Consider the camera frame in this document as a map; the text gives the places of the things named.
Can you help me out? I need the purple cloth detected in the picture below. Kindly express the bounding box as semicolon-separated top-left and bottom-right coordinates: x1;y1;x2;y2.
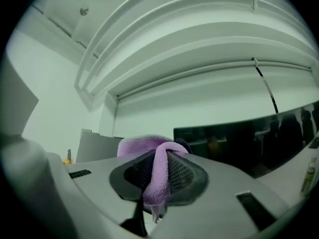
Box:
117;133;192;224

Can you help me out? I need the white roller blind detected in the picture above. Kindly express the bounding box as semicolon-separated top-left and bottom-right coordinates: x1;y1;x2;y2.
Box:
116;61;315;139

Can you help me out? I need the thick white ceiling pipe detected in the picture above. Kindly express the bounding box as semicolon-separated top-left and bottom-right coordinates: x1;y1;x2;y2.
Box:
74;0;252;94

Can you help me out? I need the grey flat panel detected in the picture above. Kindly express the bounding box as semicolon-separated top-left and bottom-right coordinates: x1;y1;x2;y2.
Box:
75;128;125;163

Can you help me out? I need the thin white ceiling pipe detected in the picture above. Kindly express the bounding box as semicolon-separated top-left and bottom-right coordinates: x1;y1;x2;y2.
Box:
82;0;310;94

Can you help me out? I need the wide black monitor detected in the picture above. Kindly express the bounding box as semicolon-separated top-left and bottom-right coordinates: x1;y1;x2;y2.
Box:
173;101;319;179

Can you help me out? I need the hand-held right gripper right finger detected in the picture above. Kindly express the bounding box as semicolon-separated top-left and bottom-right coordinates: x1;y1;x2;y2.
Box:
149;150;291;239

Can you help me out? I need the black vertical strip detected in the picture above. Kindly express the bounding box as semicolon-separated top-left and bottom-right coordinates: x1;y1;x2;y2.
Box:
251;57;279;114

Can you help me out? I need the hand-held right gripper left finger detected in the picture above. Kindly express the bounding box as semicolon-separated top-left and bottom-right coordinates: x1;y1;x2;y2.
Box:
63;149;156;227

